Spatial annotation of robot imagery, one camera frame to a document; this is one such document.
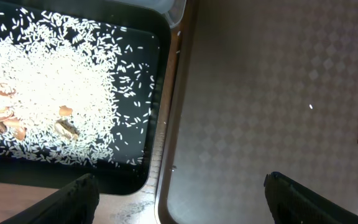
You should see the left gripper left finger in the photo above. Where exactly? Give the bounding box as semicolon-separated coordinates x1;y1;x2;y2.
2;174;99;224

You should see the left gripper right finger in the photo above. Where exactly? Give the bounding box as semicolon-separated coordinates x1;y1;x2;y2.
264;172;358;224

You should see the black food waste tray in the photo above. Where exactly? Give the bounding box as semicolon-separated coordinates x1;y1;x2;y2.
0;1;171;195

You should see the clear plastic waste bin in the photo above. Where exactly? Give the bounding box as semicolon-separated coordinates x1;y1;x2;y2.
115;0;186;29

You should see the spilled rice pile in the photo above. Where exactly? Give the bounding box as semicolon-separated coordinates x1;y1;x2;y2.
0;1;160;167

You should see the dark brown serving tray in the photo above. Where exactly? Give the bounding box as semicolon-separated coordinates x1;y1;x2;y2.
156;0;358;223

